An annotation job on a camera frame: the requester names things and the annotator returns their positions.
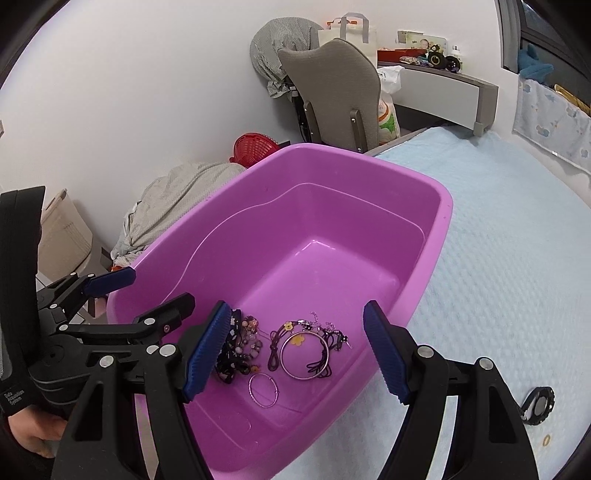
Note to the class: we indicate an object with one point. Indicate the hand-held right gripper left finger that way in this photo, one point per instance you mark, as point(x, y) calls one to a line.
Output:
point(207, 353)

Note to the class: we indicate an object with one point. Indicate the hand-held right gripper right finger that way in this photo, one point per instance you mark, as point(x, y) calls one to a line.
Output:
point(385, 353)

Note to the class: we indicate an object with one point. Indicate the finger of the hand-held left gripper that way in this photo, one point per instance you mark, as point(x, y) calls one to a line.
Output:
point(111, 281)
point(161, 318)

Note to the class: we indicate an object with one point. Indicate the thin silver bangle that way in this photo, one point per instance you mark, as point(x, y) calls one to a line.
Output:
point(253, 392)

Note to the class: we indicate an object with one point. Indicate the large engraved silver bangle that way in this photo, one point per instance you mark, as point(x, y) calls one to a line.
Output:
point(282, 357)

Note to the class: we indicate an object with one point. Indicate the gold flower earrings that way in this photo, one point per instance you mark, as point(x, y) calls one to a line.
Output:
point(299, 340)

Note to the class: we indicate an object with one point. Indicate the purple plastic tub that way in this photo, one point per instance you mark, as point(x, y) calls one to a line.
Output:
point(332, 240)

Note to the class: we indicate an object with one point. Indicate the person's left hand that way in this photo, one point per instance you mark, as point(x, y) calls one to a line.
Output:
point(32, 431)

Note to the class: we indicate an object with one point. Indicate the beige storage bin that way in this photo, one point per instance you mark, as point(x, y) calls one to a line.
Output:
point(64, 230)

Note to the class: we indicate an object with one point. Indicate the grey bedding heap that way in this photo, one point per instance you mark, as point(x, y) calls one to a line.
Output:
point(180, 198)

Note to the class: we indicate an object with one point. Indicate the red plastic basket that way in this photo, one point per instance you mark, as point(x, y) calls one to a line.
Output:
point(253, 150)

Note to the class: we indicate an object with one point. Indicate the printed plastic bag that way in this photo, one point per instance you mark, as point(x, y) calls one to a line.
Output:
point(388, 120)

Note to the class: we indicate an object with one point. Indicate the grey office chair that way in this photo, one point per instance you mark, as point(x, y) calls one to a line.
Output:
point(332, 87)

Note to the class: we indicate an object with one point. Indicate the grey white desk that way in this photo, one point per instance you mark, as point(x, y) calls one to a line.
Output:
point(443, 87)

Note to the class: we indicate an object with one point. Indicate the striped grey cloth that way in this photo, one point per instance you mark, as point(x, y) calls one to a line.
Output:
point(272, 55)

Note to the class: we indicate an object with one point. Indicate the blue patterned pillow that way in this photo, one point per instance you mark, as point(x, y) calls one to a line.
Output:
point(551, 124)

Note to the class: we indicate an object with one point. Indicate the red tray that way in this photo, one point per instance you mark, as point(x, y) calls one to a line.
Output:
point(397, 55)

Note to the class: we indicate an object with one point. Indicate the white green box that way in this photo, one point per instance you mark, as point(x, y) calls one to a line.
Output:
point(422, 39)

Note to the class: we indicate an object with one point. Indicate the blue towel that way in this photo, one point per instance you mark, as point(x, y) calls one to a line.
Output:
point(535, 64)

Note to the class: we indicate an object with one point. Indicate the white paper bag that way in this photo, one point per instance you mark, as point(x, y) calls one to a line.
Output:
point(348, 30)

